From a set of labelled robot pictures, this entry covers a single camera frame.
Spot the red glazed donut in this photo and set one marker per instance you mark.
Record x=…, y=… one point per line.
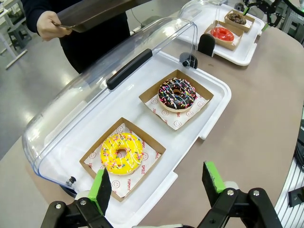
x=231, y=46
x=216, y=33

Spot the chocolate rainbow sprinkle donut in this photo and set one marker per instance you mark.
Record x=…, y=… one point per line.
x=166, y=95

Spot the person's right hand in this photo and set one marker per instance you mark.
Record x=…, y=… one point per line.
x=47, y=26

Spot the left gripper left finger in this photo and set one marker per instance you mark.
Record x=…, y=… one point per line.
x=101, y=190

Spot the black metal bracket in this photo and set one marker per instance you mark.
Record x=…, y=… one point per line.
x=297, y=197

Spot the aluminium profile structure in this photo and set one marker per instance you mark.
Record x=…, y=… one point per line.
x=293, y=26

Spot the dark brown serving tray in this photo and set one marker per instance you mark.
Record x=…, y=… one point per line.
x=95, y=12

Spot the grey step stool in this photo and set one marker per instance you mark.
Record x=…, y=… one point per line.
x=20, y=35

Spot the chocolate sprinkled donut in box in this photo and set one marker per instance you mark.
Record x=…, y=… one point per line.
x=199, y=88

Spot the clear display case lid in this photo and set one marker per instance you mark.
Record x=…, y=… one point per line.
x=71, y=107
x=197, y=9

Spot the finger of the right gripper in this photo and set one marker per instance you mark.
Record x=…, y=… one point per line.
x=244, y=9
x=270, y=15

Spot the white smiley print paper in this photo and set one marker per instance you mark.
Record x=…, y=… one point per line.
x=123, y=185
x=180, y=118

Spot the yellow sprinkled donut in box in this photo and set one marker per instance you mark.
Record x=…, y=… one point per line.
x=147, y=140

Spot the chocolate crumble donut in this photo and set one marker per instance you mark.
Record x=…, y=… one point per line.
x=231, y=16

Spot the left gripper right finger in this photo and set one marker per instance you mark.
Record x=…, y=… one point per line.
x=211, y=180

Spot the aluminium frame rail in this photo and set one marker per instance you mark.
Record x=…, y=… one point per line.
x=292, y=180

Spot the person's right forearm dark sleeve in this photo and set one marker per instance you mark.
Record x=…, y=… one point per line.
x=35, y=7

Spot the person's torso dark clothes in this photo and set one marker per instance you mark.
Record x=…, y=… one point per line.
x=95, y=47

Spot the white display case base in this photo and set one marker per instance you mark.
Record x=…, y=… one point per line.
x=133, y=111
x=244, y=47

